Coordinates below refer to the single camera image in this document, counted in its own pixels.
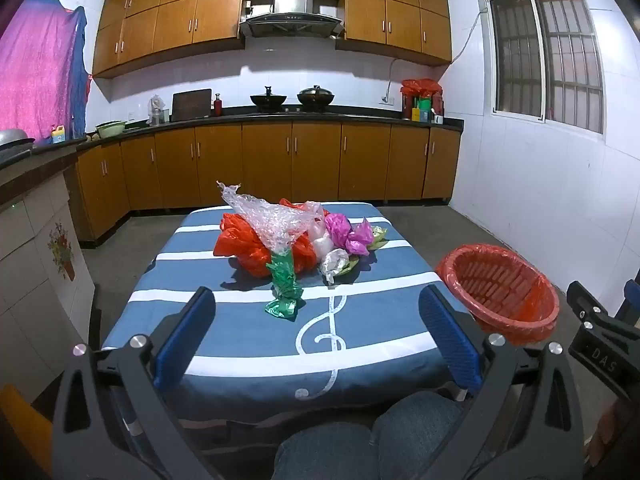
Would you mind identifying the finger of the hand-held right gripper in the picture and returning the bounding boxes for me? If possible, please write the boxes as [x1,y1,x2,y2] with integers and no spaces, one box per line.
[616,265,640,328]
[566,280,613,330]

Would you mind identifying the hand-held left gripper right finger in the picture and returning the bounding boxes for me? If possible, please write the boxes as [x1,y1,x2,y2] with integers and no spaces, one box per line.
[415,284,588,480]

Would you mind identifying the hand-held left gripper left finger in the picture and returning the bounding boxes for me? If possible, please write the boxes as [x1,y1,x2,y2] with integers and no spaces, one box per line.
[50,286,236,480]

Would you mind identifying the red basket liner bag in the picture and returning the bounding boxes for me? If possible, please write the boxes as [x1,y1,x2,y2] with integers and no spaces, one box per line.
[434,243,561,347]

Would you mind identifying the red mesh plastic basket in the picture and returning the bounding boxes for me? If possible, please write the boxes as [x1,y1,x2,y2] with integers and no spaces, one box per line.
[434,243,561,347]

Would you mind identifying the green plastic bag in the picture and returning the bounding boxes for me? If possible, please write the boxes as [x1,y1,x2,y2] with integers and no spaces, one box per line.
[264,250,307,321]

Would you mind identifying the pale green wrapper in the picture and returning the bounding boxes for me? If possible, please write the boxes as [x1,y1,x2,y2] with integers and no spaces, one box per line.
[340,225,388,273]

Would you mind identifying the pink plastic bag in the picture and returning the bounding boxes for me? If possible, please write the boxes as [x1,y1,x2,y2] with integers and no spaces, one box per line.
[324,212,373,256]

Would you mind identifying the white clear plastic bag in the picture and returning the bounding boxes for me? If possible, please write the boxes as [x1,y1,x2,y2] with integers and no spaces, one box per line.
[300,201,336,261]

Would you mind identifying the person's right hand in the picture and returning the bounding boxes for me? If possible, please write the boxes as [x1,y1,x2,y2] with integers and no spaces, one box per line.
[589,400,633,468]

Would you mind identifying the blue striped tablecloth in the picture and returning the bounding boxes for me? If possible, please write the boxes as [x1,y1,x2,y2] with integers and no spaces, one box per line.
[100,202,473,453]

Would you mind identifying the person's legs in blue jeans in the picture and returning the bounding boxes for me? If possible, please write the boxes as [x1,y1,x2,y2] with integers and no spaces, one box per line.
[272,391,481,480]

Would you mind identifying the yellow seat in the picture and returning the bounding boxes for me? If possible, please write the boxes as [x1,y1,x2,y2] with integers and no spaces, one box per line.
[0,384,53,476]

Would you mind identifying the wooden lower kitchen cabinets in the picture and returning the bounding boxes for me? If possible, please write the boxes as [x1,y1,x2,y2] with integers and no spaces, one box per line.
[65,121,461,246]

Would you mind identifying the wooden kitchen cabinets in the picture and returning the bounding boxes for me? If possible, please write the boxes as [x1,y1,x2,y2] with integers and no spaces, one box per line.
[91,0,453,79]
[65,121,461,246]

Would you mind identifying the tiled counter with flower decal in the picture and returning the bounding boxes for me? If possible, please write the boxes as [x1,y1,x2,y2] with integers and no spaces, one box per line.
[0,160,96,396]

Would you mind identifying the green basin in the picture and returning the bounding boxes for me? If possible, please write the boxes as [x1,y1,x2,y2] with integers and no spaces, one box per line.
[95,119,127,139]

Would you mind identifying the glass jar with plastic cover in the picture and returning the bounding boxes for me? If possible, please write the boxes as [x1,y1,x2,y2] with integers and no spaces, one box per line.
[147,95,168,127]

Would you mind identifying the dark brown cutting board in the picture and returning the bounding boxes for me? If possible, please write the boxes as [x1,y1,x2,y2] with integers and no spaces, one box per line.
[171,88,213,122]

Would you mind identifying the black open wok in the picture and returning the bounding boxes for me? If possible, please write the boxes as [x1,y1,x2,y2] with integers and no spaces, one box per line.
[250,86,288,112]

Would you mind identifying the black kitchen countertop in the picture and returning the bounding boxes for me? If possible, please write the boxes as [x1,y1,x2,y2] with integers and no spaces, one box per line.
[0,104,463,168]

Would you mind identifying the barred sliding window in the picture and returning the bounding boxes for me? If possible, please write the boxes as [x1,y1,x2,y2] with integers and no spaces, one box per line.
[477,0,606,135]

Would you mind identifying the red plastic cover bag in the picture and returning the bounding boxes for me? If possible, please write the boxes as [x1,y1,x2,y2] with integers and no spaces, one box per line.
[400,78,443,111]

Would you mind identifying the metal basin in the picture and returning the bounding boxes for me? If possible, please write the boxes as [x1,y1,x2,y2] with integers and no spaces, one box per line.
[0,128,36,150]

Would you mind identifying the blue hanging cloth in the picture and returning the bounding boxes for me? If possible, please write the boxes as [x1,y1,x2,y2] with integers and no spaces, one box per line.
[62,5,93,138]

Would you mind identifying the black wok with lid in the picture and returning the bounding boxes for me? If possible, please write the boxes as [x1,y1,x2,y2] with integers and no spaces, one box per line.
[296,85,336,109]

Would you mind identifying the pink hanging cloth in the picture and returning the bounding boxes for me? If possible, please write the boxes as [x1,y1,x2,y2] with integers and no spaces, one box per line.
[0,0,86,143]

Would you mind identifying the wooden upper kitchen cabinets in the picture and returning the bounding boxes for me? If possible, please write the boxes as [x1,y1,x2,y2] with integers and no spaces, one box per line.
[91,0,453,79]

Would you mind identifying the steel range hood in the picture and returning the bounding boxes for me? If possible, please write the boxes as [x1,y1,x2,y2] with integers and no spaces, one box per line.
[239,0,345,40]

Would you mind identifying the white wall cable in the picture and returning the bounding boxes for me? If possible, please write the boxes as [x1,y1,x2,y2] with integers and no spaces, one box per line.
[385,9,486,98]

